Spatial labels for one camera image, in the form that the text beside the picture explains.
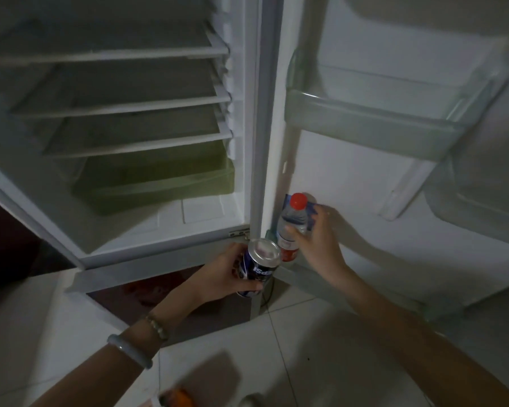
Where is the person's left hand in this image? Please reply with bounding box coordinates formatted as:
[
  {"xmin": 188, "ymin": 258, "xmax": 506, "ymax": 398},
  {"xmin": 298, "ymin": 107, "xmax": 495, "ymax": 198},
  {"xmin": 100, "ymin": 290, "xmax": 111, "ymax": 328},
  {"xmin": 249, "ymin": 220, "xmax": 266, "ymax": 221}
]
[{"xmin": 182, "ymin": 243, "xmax": 264, "ymax": 312}]

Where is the person's right hand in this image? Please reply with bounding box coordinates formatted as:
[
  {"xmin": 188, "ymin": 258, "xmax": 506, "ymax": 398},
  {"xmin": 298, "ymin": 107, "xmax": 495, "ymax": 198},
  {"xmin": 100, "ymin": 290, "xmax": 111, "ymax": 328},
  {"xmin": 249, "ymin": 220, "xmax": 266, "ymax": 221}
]
[{"xmin": 286, "ymin": 204, "xmax": 358, "ymax": 287}]

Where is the red-capped water bottle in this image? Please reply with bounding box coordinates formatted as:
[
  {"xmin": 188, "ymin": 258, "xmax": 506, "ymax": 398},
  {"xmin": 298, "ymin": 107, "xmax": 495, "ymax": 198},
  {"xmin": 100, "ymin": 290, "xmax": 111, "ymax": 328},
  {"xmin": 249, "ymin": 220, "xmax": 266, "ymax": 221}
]
[{"xmin": 277, "ymin": 192, "xmax": 319, "ymax": 263}]

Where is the blue soda can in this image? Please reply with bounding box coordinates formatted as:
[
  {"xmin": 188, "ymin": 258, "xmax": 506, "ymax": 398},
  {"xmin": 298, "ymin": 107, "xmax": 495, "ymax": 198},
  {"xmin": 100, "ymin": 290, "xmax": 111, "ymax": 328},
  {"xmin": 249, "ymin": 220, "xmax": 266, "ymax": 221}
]
[{"xmin": 236, "ymin": 238, "xmax": 282, "ymax": 298}]

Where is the person's right forearm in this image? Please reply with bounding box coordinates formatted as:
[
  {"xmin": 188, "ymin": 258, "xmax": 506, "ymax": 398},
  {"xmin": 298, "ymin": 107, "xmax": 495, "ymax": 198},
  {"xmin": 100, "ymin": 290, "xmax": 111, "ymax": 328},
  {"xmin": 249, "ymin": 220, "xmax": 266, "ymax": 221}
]
[{"xmin": 326, "ymin": 267, "xmax": 509, "ymax": 407}]

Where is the person's left forearm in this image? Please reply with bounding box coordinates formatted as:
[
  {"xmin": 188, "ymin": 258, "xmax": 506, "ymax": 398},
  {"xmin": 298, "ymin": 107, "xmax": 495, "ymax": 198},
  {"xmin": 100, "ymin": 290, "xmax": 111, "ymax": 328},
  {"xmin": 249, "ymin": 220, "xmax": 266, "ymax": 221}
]
[{"xmin": 29, "ymin": 291, "xmax": 198, "ymax": 407}]

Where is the blue carton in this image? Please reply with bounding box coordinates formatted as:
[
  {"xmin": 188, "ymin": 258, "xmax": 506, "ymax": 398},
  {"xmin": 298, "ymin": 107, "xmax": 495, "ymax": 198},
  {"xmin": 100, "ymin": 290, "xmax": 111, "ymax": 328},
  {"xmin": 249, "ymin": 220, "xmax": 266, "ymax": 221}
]
[{"xmin": 281, "ymin": 192, "xmax": 320, "ymax": 233}]

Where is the dark red freezer door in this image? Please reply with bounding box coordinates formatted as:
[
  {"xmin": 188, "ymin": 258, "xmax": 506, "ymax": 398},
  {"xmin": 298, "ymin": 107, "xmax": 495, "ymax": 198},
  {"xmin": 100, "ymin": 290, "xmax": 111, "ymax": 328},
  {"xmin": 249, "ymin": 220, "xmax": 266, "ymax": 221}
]
[{"xmin": 86, "ymin": 265, "xmax": 264, "ymax": 346}]

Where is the white refrigerator door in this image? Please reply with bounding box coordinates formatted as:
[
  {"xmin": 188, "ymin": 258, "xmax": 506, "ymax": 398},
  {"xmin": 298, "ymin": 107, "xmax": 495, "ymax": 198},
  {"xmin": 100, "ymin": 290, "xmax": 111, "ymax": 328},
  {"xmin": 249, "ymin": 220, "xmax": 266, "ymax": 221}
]
[{"xmin": 261, "ymin": 0, "xmax": 509, "ymax": 323}]

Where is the wide clear door bin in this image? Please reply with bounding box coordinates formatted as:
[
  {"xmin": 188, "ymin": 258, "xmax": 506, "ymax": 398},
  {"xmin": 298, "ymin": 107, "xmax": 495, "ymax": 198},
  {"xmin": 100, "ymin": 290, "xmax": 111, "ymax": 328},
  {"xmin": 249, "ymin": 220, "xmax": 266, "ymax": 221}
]
[{"xmin": 283, "ymin": 50, "xmax": 509, "ymax": 162}]

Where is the orange object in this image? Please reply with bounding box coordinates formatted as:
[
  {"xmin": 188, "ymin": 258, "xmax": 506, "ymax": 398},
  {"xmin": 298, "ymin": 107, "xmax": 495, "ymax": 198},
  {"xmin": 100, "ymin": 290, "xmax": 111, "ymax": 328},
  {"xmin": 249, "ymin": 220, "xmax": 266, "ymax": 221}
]
[{"xmin": 159, "ymin": 387, "xmax": 197, "ymax": 407}]

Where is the green crisper drawer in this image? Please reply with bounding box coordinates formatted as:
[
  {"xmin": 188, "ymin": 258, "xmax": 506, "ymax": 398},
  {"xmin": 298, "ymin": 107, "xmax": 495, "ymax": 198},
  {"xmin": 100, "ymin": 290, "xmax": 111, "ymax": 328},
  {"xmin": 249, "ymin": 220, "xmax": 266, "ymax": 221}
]
[{"xmin": 70, "ymin": 142, "xmax": 237, "ymax": 217}]

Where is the pale jade bangle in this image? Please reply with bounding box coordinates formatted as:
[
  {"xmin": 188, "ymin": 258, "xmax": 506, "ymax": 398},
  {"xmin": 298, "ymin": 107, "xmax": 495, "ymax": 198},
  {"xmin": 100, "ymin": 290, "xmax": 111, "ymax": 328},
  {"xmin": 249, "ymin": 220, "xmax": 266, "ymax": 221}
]
[{"xmin": 106, "ymin": 333, "xmax": 154, "ymax": 370}]

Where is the white refrigerator body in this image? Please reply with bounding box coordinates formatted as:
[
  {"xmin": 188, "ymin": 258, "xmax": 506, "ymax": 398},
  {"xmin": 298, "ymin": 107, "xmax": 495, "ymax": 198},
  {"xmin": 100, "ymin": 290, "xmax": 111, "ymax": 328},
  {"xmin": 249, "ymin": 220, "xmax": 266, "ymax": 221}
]
[{"xmin": 0, "ymin": 0, "xmax": 282, "ymax": 348}]

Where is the glass refrigerator shelf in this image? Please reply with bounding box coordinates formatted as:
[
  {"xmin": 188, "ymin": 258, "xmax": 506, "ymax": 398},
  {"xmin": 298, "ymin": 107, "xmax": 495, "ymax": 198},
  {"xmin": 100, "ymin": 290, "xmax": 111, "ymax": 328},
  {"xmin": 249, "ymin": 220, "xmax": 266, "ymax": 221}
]
[
  {"xmin": 0, "ymin": 20, "xmax": 230, "ymax": 67},
  {"xmin": 10, "ymin": 63, "xmax": 232, "ymax": 120},
  {"xmin": 42, "ymin": 108, "xmax": 235, "ymax": 160}
]

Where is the small clear door bin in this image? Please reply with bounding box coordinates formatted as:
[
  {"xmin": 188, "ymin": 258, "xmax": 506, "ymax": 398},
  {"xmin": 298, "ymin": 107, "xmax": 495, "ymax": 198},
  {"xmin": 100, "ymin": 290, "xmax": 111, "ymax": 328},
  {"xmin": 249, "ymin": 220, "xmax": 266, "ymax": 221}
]
[{"xmin": 423, "ymin": 157, "xmax": 509, "ymax": 250}]

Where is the black cable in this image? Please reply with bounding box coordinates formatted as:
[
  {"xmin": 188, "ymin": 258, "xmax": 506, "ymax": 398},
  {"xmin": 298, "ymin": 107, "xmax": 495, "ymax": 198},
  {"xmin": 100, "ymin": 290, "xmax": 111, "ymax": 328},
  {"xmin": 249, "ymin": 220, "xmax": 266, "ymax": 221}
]
[{"xmin": 261, "ymin": 279, "xmax": 277, "ymax": 311}]

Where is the beaded bracelet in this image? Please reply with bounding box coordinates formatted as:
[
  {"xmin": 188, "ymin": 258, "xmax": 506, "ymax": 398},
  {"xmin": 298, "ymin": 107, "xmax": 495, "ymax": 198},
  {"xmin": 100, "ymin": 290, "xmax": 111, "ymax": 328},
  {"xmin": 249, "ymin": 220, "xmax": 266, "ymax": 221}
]
[{"xmin": 144, "ymin": 312, "xmax": 171, "ymax": 342}]

